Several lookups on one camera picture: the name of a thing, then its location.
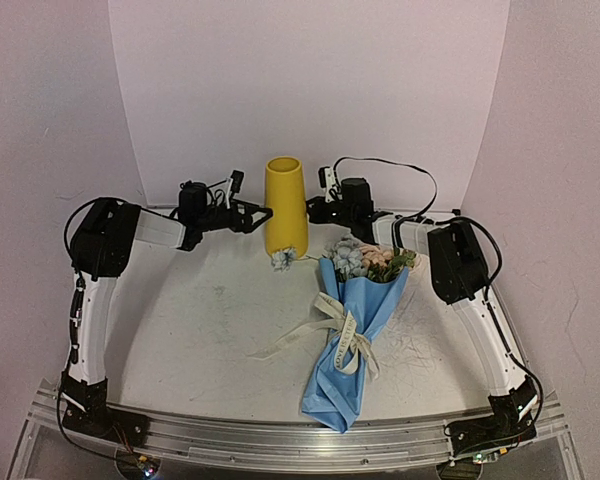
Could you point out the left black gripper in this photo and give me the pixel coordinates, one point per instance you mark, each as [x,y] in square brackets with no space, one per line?
[251,209]

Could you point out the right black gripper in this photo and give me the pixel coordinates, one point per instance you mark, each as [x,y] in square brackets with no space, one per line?
[321,211]

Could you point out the yellow plastic vase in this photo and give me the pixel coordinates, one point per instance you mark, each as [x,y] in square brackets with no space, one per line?
[285,196]

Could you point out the artificial flower bunch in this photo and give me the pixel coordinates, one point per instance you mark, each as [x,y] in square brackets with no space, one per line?
[352,259]

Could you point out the cream printed ribbon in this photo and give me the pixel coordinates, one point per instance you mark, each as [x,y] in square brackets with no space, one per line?
[351,347]

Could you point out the blue wrapping paper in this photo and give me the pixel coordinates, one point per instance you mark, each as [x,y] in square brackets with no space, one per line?
[356,310]

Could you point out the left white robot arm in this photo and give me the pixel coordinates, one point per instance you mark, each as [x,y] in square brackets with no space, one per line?
[100,250]

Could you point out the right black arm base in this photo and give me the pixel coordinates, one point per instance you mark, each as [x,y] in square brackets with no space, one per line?
[510,422]

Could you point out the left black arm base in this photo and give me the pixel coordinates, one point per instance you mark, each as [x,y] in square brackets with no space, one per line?
[88,413]

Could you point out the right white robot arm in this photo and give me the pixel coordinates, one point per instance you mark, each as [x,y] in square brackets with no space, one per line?
[458,272]

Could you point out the loose blue artificial flower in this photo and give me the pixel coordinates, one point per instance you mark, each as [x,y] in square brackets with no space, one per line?
[283,259]

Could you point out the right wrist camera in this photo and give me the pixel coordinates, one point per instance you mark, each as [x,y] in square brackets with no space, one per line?
[329,183]

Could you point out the aluminium front rail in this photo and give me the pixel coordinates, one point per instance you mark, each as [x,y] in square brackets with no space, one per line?
[185,446]

